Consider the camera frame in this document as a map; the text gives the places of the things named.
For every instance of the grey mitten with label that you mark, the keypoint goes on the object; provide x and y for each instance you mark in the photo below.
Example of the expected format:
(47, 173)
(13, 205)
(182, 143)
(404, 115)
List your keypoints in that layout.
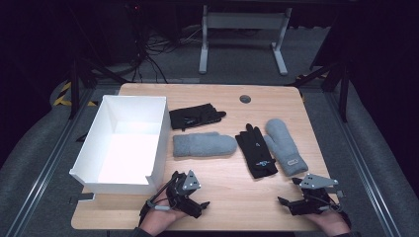
(281, 144)

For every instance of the black glove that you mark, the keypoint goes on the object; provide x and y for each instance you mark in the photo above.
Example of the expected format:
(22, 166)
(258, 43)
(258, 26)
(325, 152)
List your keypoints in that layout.
(194, 116)
(257, 153)

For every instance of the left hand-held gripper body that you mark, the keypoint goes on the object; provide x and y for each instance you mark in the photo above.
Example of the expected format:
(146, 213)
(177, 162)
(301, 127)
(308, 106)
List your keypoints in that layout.
(179, 197)

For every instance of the black metal stand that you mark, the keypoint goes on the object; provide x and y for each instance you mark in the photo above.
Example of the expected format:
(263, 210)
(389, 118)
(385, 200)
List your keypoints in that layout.
(75, 89)
(344, 92)

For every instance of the person's right hand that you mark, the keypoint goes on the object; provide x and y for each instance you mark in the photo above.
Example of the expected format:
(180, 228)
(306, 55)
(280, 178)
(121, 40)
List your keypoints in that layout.
(331, 222)

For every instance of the grey metal desk frame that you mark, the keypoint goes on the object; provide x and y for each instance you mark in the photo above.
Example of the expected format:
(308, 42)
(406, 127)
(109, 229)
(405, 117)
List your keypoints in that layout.
(243, 20)

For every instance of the white box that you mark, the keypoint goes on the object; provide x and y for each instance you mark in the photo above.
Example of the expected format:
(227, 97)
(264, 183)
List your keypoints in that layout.
(128, 154)

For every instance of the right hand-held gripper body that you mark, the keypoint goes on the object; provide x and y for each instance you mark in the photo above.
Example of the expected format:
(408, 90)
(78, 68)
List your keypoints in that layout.
(313, 202)

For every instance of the plain grey mitten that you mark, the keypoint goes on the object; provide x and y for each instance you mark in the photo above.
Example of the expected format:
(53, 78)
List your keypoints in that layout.
(202, 144)

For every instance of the round grey table grommet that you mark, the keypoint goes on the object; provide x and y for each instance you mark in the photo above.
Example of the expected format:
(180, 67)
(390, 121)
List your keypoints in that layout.
(245, 99)

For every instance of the yellow black hazard tape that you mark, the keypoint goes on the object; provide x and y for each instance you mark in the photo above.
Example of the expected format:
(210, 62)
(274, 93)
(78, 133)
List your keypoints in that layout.
(62, 97)

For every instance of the person's left hand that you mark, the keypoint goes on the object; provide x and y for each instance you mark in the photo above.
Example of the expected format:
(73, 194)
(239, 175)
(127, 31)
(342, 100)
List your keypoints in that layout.
(158, 219)

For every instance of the aluminium floor rail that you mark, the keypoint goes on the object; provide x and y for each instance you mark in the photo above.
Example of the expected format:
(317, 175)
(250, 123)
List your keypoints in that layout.
(49, 164)
(365, 171)

